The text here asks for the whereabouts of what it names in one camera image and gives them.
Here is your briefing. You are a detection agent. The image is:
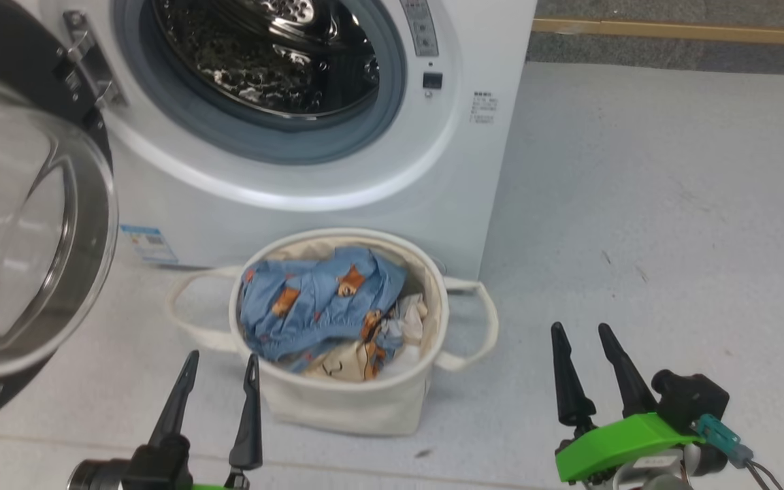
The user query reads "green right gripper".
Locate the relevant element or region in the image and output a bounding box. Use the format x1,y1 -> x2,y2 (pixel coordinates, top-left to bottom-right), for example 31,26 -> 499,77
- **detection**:
551,322 -> 706,484

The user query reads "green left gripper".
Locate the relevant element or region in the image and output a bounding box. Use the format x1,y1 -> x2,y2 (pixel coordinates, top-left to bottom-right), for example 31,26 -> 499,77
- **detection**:
149,350 -> 263,490

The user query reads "blue bear-print garment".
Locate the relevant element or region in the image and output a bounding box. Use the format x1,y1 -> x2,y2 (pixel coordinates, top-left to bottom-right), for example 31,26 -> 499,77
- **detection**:
239,246 -> 428,380

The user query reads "black round glass washer door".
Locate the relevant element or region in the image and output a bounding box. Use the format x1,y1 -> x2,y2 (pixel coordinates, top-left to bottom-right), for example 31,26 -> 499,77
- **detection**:
0,0 -> 119,436

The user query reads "cream fabric laundry basket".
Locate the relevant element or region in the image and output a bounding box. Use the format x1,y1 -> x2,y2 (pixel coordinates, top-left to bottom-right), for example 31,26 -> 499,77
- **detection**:
164,228 -> 500,436

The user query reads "white Hisense washing machine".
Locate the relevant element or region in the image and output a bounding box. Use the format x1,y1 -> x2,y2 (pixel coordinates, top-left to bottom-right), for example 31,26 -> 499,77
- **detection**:
14,0 -> 538,280

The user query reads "steel washer drum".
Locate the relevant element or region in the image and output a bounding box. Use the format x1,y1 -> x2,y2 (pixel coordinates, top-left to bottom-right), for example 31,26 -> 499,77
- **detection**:
152,0 -> 380,120

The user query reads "metal door hinge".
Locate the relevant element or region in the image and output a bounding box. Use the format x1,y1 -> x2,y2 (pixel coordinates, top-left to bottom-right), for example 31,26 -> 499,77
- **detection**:
62,10 -> 127,110

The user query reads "blue energy label sticker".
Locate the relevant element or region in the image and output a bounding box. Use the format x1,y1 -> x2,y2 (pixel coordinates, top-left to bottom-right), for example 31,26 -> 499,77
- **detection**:
120,225 -> 179,265

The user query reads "small printed text label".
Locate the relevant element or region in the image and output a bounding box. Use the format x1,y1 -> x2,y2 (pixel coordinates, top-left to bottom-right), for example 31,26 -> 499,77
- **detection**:
470,92 -> 498,125

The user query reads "wooden baseboard strip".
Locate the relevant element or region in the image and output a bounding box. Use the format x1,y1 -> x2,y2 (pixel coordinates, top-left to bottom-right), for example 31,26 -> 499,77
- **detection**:
532,18 -> 784,48

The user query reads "grey warning sticker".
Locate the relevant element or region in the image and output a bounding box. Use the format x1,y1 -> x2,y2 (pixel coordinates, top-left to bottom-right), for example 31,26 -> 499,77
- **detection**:
400,0 -> 439,57

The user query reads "teal cable connector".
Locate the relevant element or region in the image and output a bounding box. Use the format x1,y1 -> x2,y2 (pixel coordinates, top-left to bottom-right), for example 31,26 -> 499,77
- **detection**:
693,414 -> 753,467

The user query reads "thin black cable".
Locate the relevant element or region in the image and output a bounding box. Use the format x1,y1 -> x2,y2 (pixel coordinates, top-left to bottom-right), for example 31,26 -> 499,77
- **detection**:
745,461 -> 784,490

